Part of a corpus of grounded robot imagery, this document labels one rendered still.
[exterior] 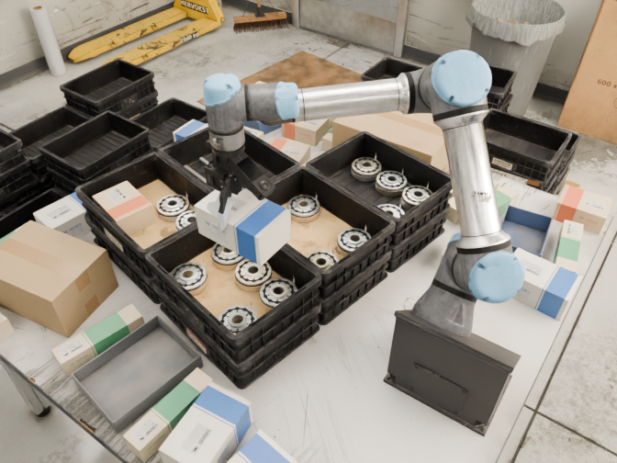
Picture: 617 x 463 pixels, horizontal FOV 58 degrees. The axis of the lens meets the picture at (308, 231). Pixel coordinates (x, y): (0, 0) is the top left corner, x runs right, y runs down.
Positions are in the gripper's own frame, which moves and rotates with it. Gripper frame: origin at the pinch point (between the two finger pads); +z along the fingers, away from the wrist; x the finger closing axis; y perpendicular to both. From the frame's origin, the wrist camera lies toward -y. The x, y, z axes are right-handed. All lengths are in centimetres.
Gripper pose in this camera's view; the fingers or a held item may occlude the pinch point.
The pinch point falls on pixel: (242, 216)
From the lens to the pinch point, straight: 136.7
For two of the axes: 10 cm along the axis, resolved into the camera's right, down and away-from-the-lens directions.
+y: -8.1, -3.9, 4.3
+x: -5.8, 5.5, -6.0
